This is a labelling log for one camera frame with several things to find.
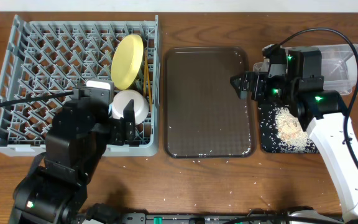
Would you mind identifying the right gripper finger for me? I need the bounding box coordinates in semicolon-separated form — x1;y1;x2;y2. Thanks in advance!
234;85;247;100
230;73;246;86

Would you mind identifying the pink white bowl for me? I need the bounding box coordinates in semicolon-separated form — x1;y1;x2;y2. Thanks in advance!
109;90;149;125

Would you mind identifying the yellow plate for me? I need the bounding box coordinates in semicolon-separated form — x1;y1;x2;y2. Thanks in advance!
111;34;144;90

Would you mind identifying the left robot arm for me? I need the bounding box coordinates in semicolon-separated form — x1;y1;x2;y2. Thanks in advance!
9;96;135;223

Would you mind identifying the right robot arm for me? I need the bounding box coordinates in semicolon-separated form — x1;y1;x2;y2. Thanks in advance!
230;44;358;223

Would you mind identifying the black waste tray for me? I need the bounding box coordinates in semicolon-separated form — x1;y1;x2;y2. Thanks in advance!
258;101;321;154

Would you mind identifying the grey dishwasher rack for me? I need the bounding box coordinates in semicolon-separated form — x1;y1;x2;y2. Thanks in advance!
0;16;161;157

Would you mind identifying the dark brown serving tray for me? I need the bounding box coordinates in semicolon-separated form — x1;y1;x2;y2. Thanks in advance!
163;47;257;159

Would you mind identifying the clear plastic bin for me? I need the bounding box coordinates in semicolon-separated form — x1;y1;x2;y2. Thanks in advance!
253;44;358;95

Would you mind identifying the black rail bar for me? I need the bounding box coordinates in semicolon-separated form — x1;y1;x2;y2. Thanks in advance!
82;203;344;224

